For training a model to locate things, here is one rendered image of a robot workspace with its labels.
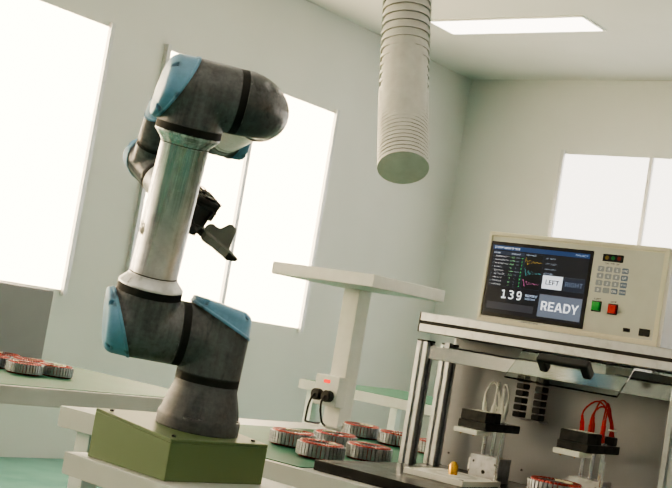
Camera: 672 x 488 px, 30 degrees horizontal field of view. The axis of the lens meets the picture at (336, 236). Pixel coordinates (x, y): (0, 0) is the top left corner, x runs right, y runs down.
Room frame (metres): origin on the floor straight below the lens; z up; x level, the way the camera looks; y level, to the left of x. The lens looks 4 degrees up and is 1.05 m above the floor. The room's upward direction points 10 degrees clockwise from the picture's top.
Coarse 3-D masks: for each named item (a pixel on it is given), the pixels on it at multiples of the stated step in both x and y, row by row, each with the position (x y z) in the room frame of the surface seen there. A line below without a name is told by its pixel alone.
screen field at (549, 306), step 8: (544, 296) 2.73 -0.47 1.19; (552, 296) 2.71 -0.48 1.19; (560, 296) 2.70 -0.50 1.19; (544, 304) 2.73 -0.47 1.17; (552, 304) 2.71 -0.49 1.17; (560, 304) 2.70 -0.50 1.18; (568, 304) 2.69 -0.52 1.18; (576, 304) 2.68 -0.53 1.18; (544, 312) 2.72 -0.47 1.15; (552, 312) 2.71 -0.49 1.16; (560, 312) 2.70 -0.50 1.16; (568, 312) 2.69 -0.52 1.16; (576, 312) 2.67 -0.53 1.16; (568, 320) 2.69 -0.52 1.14; (576, 320) 2.67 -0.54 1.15
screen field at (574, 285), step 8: (544, 280) 2.73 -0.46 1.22; (552, 280) 2.72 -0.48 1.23; (560, 280) 2.71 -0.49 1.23; (568, 280) 2.69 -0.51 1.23; (576, 280) 2.68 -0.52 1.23; (584, 280) 2.67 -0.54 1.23; (544, 288) 2.73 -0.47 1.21; (552, 288) 2.72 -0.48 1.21; (560, 288) 2.70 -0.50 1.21; (568, 288) 2.69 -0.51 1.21; (576, 288) 2.68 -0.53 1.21
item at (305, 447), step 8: (304, 440) 2.83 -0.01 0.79; (312, 440) 2.89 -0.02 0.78; (320, 440) 2.90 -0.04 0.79; (296, 448) 2.84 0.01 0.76; (304, 448) 2.81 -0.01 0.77; (312, 448) 2.81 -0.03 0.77; (320, 448) 2.80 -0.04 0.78; (328, 448) 2.80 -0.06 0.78; (336, 448) 2.81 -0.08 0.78; (344, 448) 2.84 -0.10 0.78; (304, 456) 2.82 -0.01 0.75; (312, 456) 2.80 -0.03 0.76; (320, 456) 2.81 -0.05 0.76; (328, 456) 2.81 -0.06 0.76; (336, 456) 2.82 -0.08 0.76; (344, 456) 2.85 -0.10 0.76
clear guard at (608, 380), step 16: (528, 352) 2.47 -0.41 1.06; (512, 368) 2.45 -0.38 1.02; (528, 368) 2.44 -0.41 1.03; (560, 368) 2.40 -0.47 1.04; (608, 368) 2.36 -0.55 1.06; (624, 368) 2.34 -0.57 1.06; (544, 384) 2.39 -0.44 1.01; (560, 384) 2.37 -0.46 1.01; (576, 384) 2.35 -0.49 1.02; (592, 384) 2.34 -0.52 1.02; (608, 384) 2.32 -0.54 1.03; (624, 384) 2.31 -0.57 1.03
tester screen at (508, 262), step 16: (496, 256) 2.81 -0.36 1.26; (512, 256) 2.79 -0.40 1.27; (528, 256) 2.76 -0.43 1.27; (544, 256) 2.74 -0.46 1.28; (560, 256) 2.71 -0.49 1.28; (576, 256) 2.69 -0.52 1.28; (496, 272) 2.81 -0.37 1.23; (512, 272) 2.78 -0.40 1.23; (528, 272) 2.76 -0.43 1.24; (544, 272) 2.73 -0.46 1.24; (560, 272) 2.71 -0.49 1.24; (576, 272) 2.68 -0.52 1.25; (496, 288) 2.81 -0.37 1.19; (512, 288) 2.78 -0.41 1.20; (528, 288) 2.75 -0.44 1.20; (528, 304) 2.75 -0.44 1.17; (560, 320) 2.70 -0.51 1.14
